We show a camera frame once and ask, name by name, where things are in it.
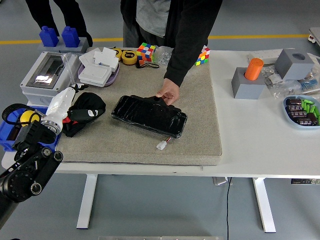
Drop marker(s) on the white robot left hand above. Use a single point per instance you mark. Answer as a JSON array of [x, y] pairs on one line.
[[58, 103]]

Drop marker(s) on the person's left hand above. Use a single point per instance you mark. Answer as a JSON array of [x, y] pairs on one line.
[[171, 90]]

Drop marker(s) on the black rag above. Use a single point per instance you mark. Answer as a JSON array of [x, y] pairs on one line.
[[87, 100]]

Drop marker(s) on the black glossy panel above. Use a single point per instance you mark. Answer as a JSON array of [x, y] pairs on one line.
[[150, 117]]

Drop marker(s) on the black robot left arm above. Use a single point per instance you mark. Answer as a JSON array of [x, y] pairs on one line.
[[27, 172]]

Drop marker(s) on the black table control panel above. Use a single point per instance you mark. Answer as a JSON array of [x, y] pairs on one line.
[[305, 181]]

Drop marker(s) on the clear empty plastic bag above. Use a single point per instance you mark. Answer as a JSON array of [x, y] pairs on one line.
[[71, 72]]

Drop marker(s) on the clear bag of screws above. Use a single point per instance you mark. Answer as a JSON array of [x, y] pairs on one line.
[[162, 56]]

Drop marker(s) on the yellow lemon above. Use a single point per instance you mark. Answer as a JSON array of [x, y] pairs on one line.
[[26, 117]]

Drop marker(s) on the grey-brown mat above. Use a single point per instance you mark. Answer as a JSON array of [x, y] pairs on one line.
[[195, 125]]

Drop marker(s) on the colourful puzzle cube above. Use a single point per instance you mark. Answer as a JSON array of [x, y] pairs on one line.
[[202, 57], [146, 51]]

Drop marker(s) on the yellow tape measure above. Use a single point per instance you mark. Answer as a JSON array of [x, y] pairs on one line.
[[128, 57], [117, 53]]

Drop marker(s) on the purple tray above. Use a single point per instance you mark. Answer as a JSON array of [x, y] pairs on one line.
[[112, 78]]

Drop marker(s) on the person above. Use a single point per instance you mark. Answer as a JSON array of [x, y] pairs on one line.
[[72, 15], [185, 30]]

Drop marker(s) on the grey two-slot base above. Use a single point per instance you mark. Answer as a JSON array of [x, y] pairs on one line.
[[83, 46]]

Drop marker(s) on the white small plates pile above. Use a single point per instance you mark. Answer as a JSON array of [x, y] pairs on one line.
[[105, 56]]

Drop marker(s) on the blue plastic bin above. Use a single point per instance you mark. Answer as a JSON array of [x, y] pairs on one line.
[[5, 143]]

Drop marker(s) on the blue bottle-shaped block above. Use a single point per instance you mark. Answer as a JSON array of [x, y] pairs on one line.
[[48, 36], [70, 37]]

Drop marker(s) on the grey block holding cylinder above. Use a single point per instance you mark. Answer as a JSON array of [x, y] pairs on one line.
[[246, 90]]

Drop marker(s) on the orange cylinder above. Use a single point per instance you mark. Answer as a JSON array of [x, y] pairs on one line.
[[253, 68]]

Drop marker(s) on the white table leg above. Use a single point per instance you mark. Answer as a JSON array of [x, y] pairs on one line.
[[265, 205], [86, 202]]

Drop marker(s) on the grey under-table box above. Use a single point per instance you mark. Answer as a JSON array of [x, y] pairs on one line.
[[221, 181]]

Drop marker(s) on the clear bag of metal parts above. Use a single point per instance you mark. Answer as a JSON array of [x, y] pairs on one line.
[[282, 87]]

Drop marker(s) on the light blue dish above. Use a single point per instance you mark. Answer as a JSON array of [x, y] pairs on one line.
[[290, 122]]

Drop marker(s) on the grey block with round hole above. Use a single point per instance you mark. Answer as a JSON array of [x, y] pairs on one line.
[[292, 66]]

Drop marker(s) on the green battery cell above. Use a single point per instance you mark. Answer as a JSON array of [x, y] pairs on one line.
[[309, 102], [304, 105], [312, 109], [317, 112]]

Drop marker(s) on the clear bag of blue resistors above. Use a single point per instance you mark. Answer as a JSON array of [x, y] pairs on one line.
[[310, 83]]

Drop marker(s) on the grey electrical enclosure box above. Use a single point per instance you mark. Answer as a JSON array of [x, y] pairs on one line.
[[32, 87]]

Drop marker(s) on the white switch plate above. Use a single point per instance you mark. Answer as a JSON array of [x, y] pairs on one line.
[[93, 73]]

